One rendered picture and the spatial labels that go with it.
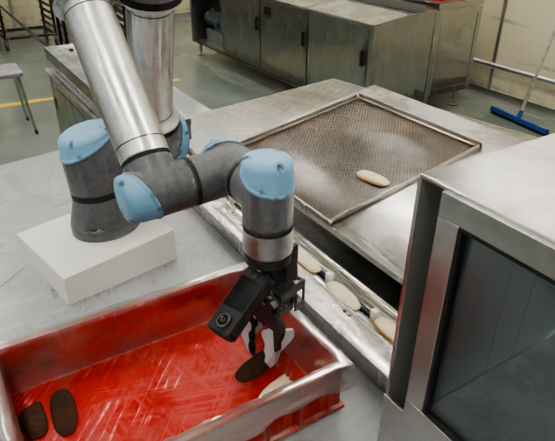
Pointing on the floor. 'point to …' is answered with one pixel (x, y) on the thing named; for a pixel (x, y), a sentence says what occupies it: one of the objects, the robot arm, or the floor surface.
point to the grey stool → (15, 84)
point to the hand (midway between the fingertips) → (258, 357)
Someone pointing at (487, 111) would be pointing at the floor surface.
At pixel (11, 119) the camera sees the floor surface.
